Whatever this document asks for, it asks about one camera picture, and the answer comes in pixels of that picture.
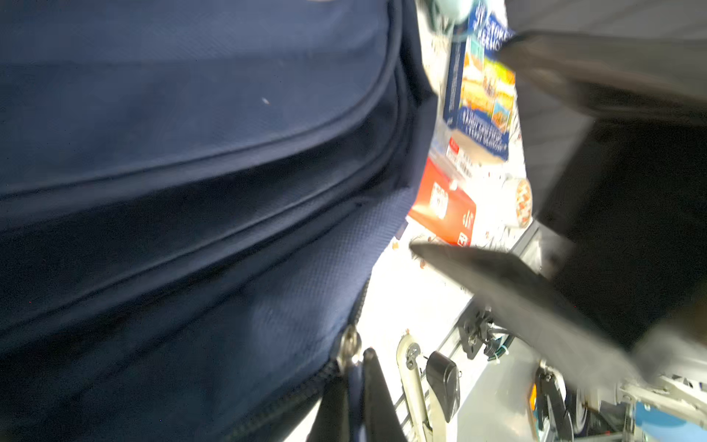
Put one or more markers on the navy blue student backpack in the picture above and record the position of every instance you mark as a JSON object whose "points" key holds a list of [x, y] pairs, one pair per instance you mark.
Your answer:
{"points": [[168, 172]]}

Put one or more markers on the red card box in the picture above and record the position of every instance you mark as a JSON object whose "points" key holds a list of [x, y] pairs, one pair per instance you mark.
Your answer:
{"points": [[443, 209]]}

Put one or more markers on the black handled metal tool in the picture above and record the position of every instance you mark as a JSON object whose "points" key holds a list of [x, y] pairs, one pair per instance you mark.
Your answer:
{"points": [[430, 396]]}

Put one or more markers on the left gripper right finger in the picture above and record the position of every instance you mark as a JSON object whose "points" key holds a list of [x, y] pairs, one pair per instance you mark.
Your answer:
{"points": [[380, 418]]}

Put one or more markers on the blue treehouse storybook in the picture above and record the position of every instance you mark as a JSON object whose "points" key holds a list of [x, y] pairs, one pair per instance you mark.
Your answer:
{"points": [[481, 91]]}

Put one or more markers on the light blue pencil pouch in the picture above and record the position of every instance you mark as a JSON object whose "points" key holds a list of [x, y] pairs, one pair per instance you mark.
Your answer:
{"points": [[453, 11]]}

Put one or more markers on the clear pen box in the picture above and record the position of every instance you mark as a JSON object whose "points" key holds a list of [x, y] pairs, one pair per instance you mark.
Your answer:
{"points": [[453, 160]]}

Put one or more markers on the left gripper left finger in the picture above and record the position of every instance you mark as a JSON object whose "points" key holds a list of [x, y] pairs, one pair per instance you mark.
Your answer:
{"points": [[332, 421]]}

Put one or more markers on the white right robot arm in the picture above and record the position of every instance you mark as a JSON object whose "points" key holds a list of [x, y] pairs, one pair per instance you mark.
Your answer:
{"points": [[627, 216]]}

